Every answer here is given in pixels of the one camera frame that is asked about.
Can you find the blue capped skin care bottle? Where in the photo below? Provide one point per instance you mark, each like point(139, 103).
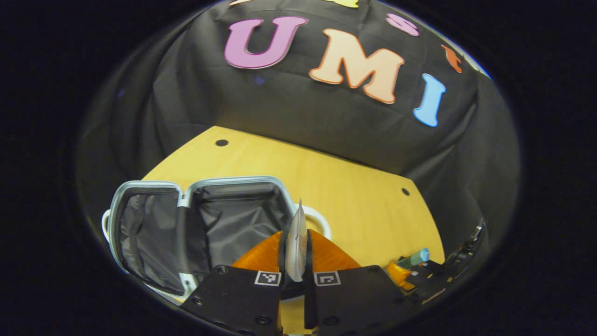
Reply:
point(415, 257)

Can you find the black backdrop cloth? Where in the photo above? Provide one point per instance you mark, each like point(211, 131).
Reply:
point(298, 107)

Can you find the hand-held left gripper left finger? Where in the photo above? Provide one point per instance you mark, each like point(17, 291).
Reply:
point(242, 298)

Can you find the silvery skin care sachet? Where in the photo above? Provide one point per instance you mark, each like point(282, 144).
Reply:
point(296, 242)

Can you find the light blue suitcase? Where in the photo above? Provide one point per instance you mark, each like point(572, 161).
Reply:
point(233, 224)

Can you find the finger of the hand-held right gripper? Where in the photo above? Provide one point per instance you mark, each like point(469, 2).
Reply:
point(397, 274)

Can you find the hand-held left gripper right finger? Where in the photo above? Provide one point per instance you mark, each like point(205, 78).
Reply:
point(350, 298)

